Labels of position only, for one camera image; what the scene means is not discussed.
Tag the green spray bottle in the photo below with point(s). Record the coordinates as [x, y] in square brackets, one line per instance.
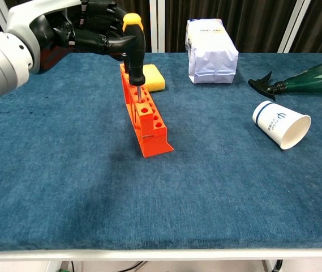
[313, 79]

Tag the black orange-capped screwdriver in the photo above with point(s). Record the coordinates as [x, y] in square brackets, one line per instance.
[136, 68]

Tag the white paper cup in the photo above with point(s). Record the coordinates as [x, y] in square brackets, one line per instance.
[274, 122]

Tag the white paper bag package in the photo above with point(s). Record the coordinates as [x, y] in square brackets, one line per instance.
[211, 56]

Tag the yellow sponge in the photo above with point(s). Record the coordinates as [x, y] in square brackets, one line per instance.
[155, 79]

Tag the orange tool holder rack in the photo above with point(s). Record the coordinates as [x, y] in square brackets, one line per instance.
[155, 141]

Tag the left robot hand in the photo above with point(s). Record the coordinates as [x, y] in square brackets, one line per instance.
[92, 31]

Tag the blue table mat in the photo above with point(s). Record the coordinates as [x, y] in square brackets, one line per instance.
[177, 184]

